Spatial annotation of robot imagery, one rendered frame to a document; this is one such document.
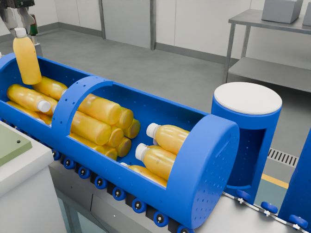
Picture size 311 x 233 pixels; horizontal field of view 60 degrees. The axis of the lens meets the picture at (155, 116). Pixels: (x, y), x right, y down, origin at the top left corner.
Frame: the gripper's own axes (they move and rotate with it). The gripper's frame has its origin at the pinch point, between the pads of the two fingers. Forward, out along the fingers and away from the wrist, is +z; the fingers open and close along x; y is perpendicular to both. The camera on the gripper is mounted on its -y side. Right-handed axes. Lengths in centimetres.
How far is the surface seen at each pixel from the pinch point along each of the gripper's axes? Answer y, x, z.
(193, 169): 75, -11, 14
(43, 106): 14.2, -6.2, 21.8
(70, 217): -7, 4, 110
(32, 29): -51, 35, 15
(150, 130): 57, -2, 17
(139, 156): 57, -7, 22
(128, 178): 60, -14, 23
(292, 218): 95, 9, 35
